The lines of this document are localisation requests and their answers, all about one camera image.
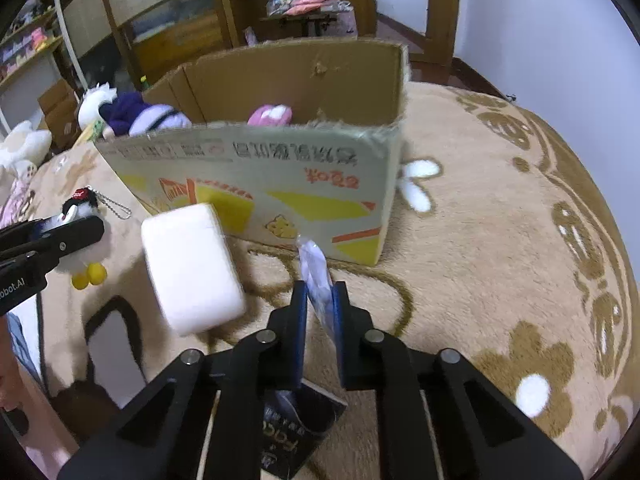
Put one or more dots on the open cardboard box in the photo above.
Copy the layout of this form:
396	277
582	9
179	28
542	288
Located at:
329	175

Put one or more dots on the purple hooded plush doll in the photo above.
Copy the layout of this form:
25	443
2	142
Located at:
129	115

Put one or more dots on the pink white plush toy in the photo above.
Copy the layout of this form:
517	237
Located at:
271	116

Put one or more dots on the small cluttered table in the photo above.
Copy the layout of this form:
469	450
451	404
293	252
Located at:
316	18

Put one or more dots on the cream bear plush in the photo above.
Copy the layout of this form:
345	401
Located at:
22	153

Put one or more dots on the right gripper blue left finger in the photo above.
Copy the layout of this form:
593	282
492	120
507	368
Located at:
270	359

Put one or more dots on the wooden cabinet with shelves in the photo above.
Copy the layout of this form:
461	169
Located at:
129	42

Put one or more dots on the wooden door frame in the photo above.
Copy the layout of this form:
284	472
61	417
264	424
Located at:
430	25

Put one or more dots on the small brown cardboard box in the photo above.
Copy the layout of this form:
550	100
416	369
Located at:
59	105

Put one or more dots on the penguin plush with red cap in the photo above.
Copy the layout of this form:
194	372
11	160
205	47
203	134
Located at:
86	267

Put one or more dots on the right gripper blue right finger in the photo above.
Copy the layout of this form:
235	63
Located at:
369	359

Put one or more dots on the clear bag with purple pad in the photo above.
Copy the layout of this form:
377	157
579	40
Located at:
315	273

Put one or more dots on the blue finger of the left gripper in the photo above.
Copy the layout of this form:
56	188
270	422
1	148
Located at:
31	236
65	239

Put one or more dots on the black Face tissue pack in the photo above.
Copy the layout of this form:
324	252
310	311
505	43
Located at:
295	423

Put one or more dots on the pink swirl roll plush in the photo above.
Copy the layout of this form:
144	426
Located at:
191	269

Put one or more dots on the white shelf rack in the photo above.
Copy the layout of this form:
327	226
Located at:
36	52

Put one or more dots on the white round plush toy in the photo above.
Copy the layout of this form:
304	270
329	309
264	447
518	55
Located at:
88	111

